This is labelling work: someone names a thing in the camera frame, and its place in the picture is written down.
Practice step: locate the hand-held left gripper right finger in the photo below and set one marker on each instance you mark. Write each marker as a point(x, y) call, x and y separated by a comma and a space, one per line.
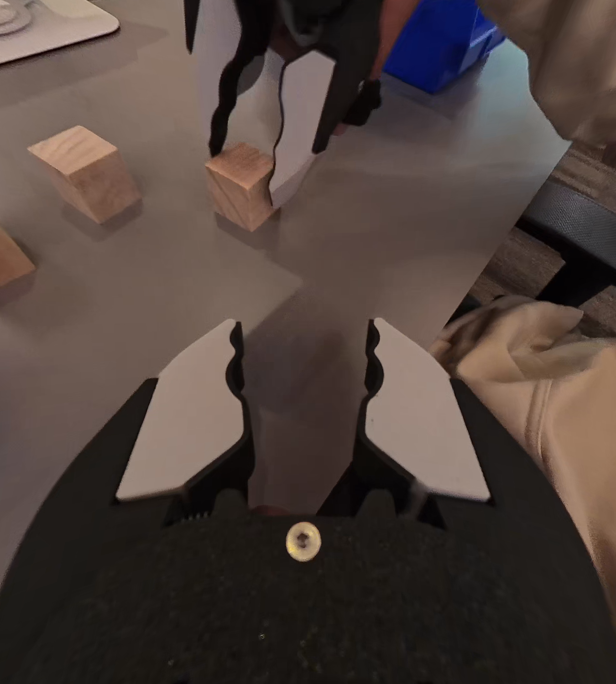
point(425, 427)

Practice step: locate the blue plastic bin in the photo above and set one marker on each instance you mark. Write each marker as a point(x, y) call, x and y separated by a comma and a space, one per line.
point(436, 48)

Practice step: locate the black office chair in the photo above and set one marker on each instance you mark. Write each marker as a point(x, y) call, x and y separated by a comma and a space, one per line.
point(591, 235)

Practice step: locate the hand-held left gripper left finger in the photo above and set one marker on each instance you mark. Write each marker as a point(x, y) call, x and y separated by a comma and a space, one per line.
point(185, 427)

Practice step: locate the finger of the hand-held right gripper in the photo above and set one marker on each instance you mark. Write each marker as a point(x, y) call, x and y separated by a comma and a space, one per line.
point(305, 107)
point(214, 42)

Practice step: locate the wooden document stand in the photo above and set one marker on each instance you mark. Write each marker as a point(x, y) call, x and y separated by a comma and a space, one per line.
point(46, 32)

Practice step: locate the person's right hand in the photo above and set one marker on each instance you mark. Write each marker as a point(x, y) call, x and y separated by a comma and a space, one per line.
point(393, 21)

